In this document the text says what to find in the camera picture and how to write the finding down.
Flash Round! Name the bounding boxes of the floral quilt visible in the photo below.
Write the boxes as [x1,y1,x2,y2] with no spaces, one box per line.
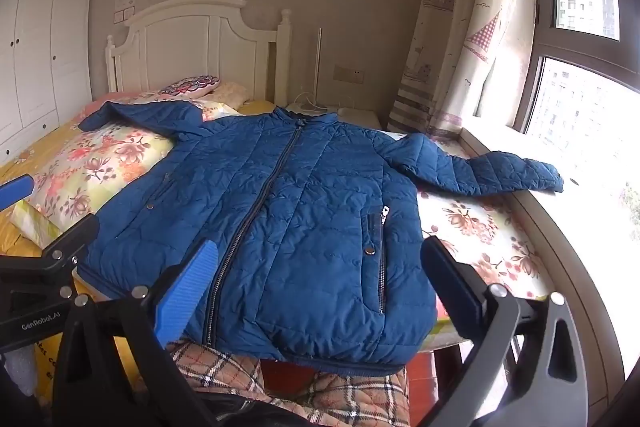
[10,89,558,348]

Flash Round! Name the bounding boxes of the patterned round pillow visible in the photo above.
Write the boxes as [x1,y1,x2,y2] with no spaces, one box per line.
[159,75,221,98]

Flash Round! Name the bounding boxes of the window sill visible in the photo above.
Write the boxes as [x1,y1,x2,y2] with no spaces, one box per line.
[460,127,632,408]

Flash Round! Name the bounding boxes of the wall socket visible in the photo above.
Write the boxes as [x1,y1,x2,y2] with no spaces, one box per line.
[334,65,365,84]

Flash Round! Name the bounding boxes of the plaid pants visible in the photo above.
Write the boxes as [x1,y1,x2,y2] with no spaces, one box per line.
[165,339,411,427]

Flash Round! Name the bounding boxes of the pink pillow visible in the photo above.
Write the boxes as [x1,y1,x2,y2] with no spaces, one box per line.
[207,82,251,108]

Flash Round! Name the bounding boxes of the slim standing lamp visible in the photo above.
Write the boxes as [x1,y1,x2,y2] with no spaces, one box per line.
[299,27,341,114]

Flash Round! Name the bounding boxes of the yellow bedsheet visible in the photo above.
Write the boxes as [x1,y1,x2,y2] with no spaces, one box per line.
[0,109,141,408]

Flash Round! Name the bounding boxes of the white wardrobe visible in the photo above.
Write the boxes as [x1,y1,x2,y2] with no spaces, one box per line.
[0,0,101,158]

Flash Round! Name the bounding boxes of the white bed headboard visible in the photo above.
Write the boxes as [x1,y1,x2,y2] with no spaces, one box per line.
[104,0,293,108]

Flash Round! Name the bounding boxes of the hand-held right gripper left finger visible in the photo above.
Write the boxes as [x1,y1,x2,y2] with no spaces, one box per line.
[50,238,221,427]

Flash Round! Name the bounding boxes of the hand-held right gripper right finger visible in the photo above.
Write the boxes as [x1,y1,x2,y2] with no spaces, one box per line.
[420,234,592,427]

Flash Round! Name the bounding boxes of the blue quilted jacket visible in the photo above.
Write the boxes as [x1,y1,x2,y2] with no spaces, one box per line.
[77,101,566,378]

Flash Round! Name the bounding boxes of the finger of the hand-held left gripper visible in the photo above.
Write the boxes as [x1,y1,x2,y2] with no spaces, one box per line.
[39,213,102,271]
[0,174,35,210]

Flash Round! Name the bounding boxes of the sailboat print curtain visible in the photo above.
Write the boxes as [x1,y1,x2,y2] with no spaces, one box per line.
[387,0,540,140]

